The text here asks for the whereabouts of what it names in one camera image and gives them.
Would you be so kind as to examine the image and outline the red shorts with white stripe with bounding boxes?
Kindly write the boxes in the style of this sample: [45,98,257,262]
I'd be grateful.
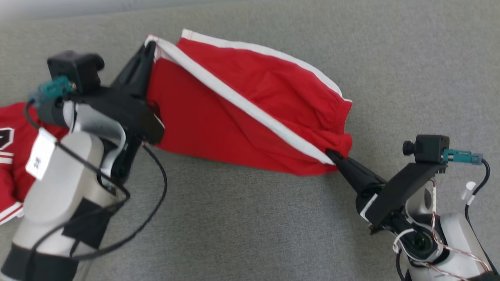
[145,28,353,177]

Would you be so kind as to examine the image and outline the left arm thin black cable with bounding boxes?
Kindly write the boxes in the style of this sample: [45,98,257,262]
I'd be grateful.
[23,100,131,281]

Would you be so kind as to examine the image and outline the white paper tag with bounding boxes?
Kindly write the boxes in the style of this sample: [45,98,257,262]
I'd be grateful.
[25,128,57,181]

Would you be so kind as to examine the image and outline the red white twisted wire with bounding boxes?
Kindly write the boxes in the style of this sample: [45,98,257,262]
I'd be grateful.
[425,179,491,274]

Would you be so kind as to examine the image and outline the thin white cable loop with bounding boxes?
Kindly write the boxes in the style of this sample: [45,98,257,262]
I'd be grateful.
[392,228,415,254]

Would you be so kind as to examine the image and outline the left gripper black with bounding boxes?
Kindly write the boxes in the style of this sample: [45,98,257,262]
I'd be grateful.
[72,41,165,146]

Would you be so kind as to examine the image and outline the right camera teal connector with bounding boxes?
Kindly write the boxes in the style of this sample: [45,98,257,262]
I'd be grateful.
[443,149,484,165]

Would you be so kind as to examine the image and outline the camera teal connector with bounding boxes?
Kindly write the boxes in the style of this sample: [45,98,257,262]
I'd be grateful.
[443,149,484,165]
[29,76,77,108]

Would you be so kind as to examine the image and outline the left camera teal connector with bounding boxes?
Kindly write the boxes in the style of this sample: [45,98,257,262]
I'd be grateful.
[29,76,77,108]

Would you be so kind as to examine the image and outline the red Bulls 23 jersey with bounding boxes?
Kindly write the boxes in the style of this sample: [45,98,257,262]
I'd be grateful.
[0,102,71,226]

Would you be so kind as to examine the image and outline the left arm looping black cable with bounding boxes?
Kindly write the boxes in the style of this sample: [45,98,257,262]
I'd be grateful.
[68,144,169,261]

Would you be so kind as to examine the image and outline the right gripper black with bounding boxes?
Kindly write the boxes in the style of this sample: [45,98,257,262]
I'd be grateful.
[325,148,448,235]

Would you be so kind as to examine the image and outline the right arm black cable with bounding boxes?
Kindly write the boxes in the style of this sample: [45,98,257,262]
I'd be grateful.
[464,158,491,225]

